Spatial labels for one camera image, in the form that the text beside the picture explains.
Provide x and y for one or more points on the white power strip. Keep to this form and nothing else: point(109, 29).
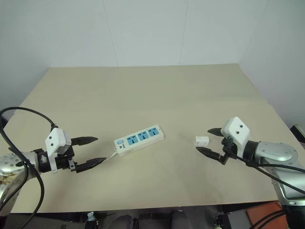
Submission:
point(140, 139)

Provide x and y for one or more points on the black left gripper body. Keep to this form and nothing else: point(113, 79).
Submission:
point(64, 162)

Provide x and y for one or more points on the dark object beside table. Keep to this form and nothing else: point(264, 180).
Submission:
point(297, 133)

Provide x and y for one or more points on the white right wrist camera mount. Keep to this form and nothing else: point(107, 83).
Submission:
point(237, 130)

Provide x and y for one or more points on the orange object under table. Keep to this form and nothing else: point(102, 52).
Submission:
point(267, 214)

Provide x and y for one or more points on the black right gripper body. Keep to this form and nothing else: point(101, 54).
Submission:
point(228, 149)

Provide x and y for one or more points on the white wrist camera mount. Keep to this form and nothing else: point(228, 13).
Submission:
point(56, 139)
point(237, 130)

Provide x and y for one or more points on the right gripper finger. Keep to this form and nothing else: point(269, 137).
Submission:
point(209, 152)
point(215, 131)

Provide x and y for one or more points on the small silver metal bracket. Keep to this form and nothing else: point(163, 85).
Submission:
point(91, 216)

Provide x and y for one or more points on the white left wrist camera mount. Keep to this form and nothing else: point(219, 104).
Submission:
point(56, 139)

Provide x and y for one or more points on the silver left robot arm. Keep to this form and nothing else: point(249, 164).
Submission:
point(9, 164)

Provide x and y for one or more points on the white plug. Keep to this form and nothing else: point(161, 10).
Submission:
point(201, 140)

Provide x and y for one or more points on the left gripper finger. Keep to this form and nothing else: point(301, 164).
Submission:
point(83, 140)
point(91, 163)

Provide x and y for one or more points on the black box under table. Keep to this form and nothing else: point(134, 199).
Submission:
point(228, 220)

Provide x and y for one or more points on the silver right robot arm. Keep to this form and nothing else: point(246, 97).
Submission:
point(276, 152)

